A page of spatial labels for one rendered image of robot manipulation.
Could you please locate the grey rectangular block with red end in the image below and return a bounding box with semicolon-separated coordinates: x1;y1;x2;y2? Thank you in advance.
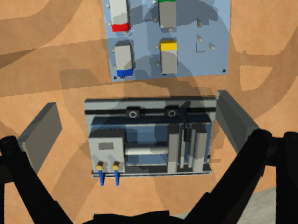
109;0;129;32

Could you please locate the grey block with green end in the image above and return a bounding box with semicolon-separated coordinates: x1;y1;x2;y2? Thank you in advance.
158;0;177;28

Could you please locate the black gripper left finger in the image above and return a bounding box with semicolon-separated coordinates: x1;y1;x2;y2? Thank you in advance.
0;102;73;224

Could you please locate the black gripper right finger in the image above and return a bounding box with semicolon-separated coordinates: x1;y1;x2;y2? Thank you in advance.
181;90;298;224

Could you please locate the grey blank with yellow end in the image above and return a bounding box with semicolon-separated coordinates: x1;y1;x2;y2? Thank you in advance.
159;40;177;74

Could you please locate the white block with blue end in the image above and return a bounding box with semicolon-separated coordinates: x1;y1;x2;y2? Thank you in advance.
114;43;133;77

